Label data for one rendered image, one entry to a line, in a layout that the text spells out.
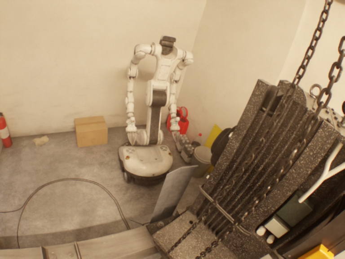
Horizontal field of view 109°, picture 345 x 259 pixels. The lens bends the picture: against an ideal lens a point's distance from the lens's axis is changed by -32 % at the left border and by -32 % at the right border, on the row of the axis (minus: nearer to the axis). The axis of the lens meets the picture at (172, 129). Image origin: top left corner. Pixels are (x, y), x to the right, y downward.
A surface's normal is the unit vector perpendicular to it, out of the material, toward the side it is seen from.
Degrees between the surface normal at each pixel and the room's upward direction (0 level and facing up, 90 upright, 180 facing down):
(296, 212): 90
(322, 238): 90
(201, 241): 0
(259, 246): 90
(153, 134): 70
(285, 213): 90
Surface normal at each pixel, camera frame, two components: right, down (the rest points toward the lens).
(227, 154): -0.72, 0.23
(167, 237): 0.25, -0.80
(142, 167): 0.17, -0.18
